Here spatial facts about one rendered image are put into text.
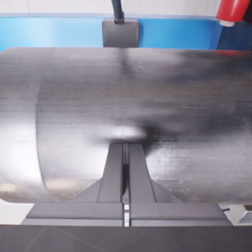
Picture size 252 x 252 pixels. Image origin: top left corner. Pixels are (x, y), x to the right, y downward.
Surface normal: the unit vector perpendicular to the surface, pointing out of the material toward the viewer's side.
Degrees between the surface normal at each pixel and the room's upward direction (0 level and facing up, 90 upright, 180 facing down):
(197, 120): 90
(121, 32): 90
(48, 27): 90
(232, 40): 0
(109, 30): 90
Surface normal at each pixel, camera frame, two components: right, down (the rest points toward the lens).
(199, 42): 0.00, 0.59
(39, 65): 0.02, -0.55
